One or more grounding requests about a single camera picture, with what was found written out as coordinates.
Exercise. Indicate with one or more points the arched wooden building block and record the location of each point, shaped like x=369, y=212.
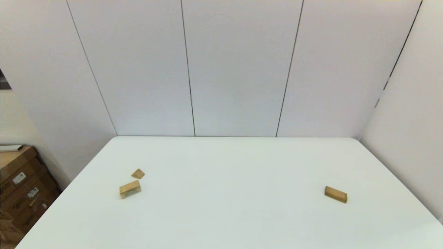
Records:
x=129, y=189

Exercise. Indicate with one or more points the rectangular wooden building block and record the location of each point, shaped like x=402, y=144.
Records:
x=335, y=194

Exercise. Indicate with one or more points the triangular wooden building block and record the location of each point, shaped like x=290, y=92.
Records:
x=138, y=174

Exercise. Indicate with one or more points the brown labelled cardboard box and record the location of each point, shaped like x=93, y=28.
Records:
x=10, y=188
x=34, y=218
x=24, y=204

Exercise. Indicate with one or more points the white flat object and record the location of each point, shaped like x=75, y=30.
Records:
x=10, y=148

